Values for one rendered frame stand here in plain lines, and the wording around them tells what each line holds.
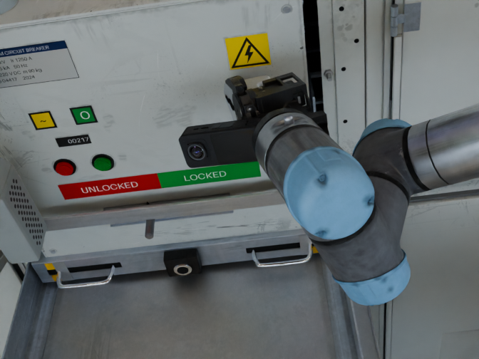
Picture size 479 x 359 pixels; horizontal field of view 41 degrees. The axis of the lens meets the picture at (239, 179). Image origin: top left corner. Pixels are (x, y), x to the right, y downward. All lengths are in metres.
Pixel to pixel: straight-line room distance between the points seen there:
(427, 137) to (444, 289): 0.86
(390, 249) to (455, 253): 0.79
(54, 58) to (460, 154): 0.52
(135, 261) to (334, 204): 0.65
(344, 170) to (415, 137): 0.17
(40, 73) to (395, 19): 0.52
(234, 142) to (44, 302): 0.62
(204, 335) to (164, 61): 0.47
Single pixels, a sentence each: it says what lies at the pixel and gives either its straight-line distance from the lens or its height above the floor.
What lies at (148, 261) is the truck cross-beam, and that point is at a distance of 1.17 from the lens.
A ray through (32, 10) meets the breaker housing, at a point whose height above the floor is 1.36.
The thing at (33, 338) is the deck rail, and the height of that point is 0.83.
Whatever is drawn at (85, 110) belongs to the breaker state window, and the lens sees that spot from 0.93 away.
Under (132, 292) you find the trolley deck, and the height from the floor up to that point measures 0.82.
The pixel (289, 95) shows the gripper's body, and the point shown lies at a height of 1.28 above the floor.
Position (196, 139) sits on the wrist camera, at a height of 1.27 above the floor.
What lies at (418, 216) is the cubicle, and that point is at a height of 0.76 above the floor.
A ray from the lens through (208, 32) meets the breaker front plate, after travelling 0.84.
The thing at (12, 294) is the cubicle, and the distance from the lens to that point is 1.51.
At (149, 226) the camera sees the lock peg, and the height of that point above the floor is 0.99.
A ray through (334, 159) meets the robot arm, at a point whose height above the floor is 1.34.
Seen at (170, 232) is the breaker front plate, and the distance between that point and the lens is 1.12.
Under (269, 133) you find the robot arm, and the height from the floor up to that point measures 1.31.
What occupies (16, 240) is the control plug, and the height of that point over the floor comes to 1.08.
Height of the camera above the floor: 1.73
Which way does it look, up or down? 43 degrees down
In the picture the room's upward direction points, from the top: 11 degrees counter-clockwise
